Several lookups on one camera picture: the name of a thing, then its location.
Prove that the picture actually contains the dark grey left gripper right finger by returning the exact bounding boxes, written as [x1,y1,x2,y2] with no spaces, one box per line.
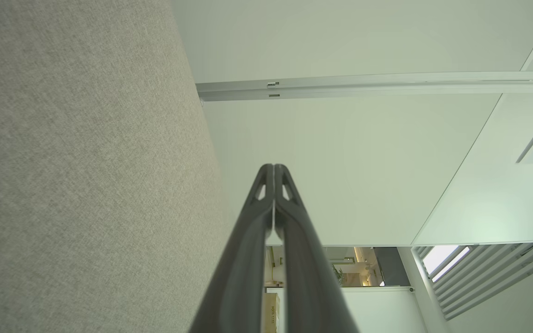
[273,163,360,333]

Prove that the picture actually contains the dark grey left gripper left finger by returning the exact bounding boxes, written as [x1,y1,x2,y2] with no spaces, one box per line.
[188,163,275,333]

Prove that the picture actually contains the brown cardboard box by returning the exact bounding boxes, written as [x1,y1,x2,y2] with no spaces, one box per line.
[261,292,280,333]

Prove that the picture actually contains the white window blind slats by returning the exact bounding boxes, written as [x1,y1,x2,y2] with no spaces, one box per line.
[415,229,533,321]

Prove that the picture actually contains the grey fabric sofa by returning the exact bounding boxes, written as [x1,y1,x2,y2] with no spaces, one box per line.
[0,0,248,333]

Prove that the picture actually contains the grey metal frame bar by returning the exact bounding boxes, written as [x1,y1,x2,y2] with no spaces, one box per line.
[196,71,533,102]

